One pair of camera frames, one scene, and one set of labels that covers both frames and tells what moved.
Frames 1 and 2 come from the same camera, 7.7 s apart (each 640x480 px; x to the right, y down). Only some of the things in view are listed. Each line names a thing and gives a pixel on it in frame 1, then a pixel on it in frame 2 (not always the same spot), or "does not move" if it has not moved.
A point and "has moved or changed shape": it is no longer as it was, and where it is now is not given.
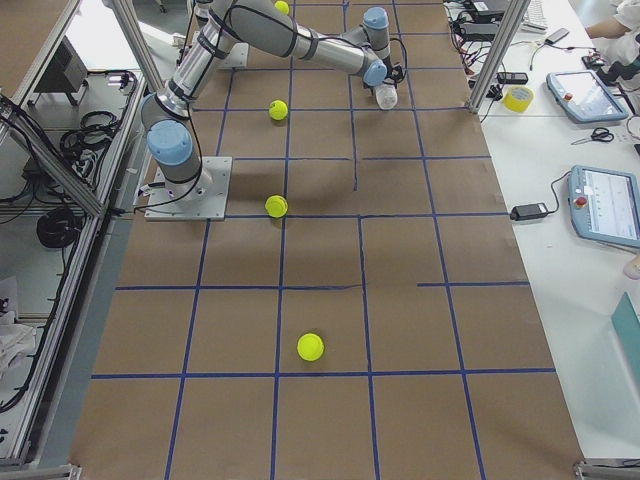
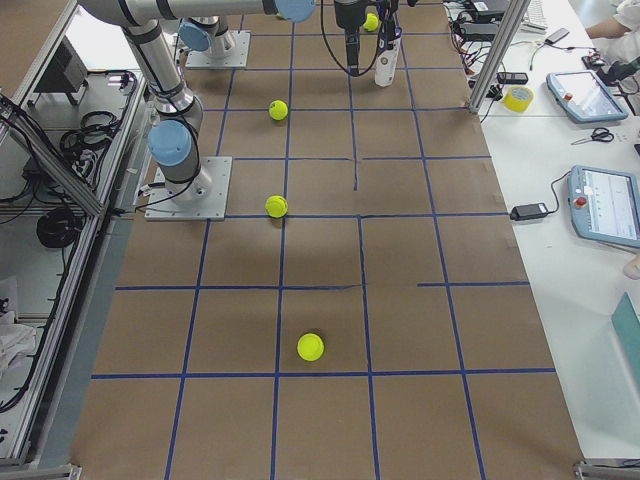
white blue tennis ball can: (386, 96) has moved or changed shape
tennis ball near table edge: (310, 347) does not move
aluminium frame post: (516, 13) does not move
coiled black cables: (58, 229) does not move
